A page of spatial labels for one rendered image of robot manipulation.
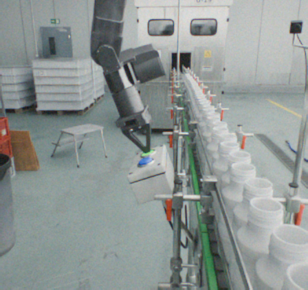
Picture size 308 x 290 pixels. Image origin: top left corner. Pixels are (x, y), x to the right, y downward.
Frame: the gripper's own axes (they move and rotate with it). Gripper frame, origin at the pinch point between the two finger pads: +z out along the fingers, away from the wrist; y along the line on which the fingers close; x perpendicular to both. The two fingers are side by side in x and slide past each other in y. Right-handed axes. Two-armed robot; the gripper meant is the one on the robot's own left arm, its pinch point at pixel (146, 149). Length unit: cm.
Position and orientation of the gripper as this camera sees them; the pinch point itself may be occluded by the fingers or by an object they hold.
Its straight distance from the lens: 68.6
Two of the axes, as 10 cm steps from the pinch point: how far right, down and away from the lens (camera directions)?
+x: -9.4, 3.1, 1.5
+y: 0.6, -2.9, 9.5
